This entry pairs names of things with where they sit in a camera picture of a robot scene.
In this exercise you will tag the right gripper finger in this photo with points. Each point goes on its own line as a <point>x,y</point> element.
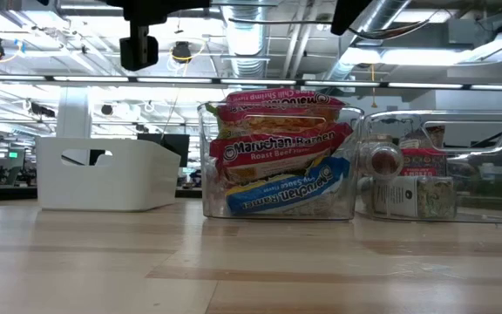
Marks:
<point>347,13</point>

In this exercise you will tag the lime chili ramen packet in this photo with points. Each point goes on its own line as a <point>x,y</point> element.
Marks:
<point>277,100</point>

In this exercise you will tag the clear plastic bin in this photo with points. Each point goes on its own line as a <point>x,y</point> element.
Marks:
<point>355,131</point>
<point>495,209</point>

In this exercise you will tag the white rectangular tray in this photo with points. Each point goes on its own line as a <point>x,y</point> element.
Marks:
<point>124,183</point>

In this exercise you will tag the roast beef ramen packet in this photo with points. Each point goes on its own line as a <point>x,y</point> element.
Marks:
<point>277,150</point>

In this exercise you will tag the smoked paprika tin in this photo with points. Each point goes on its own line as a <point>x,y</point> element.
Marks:
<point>423,161</point>

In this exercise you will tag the blue soy sauce ramen packet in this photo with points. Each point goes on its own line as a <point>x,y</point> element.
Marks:
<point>286,192</point>

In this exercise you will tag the white lid spice jar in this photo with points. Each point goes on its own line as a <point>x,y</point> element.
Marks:
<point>408,196</point>

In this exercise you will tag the white ceiling smoke detector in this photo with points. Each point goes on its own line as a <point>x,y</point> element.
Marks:
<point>323,25</point>

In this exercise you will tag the linear ceiling light strip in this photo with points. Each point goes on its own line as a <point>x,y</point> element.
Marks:
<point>342,83</point>

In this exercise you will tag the white column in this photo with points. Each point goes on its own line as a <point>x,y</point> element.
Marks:
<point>74,113</point>

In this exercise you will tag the black background monitor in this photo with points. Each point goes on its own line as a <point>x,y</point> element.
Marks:
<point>170,146</point>

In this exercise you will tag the green lit sign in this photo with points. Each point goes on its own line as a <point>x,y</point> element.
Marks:
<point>13,154</point>

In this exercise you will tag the long silver ceiling duct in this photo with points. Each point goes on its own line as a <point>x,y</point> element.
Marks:
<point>377,17</point>

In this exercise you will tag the black dome camera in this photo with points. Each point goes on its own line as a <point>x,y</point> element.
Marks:
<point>107,110</point>

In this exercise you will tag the round silver ceiling duct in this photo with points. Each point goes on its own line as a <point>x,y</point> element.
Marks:
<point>246,39</point>

